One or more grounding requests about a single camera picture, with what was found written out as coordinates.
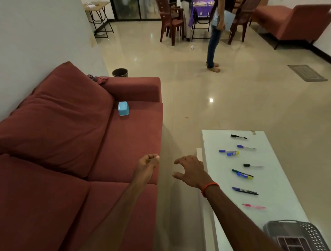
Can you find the orange wrist band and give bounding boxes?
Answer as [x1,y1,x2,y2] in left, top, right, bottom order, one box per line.
[201,182,220,198]

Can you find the person's left forearm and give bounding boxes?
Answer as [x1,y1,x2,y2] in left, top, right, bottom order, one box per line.
[82,179,153,251]

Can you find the pale blue folder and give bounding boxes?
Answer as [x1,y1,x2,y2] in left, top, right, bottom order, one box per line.
[210,10,236,32]

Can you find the red fabric sofa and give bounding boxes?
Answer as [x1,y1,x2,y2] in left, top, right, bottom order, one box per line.
[0,61,164,251]

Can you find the brown plastic chair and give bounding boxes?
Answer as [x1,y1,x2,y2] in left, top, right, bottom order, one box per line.
[227,0,262,46]
[155,0,185,47]

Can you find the glass sliding door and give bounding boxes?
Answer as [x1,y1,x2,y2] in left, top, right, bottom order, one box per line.
[110,0,162,22]

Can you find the dark green pen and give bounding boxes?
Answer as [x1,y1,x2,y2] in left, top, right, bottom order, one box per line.
[231,169,254,178]

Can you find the dark brown waste bin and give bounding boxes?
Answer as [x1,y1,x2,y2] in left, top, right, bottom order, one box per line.
[112,68,129,78]

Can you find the table with purple cloth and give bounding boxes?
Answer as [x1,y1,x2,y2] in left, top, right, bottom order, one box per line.
[188,0,218,40]

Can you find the person's left hand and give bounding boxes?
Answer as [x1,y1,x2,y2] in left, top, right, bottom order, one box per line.
[133,154,161,186]

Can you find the grey plastic basket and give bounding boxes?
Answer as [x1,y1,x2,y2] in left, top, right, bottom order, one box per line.
[263,220,331,251]

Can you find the grey door mat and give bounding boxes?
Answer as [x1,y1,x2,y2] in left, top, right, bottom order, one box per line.
[287,64,328,83]

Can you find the small wooden folding table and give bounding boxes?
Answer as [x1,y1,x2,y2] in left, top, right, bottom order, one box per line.
[81,1,114,39]

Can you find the orange upholstered sofa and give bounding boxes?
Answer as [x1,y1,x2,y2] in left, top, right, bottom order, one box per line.
[249,0,331,50]

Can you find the dark blue pen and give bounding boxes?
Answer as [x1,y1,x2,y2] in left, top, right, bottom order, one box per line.
[232,187,259,196]

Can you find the person's right hand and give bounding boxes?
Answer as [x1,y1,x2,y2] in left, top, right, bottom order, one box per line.
[172,155,215,192]

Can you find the person's right forearm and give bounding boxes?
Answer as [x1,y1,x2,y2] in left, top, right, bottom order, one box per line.
[204,185,283,251]

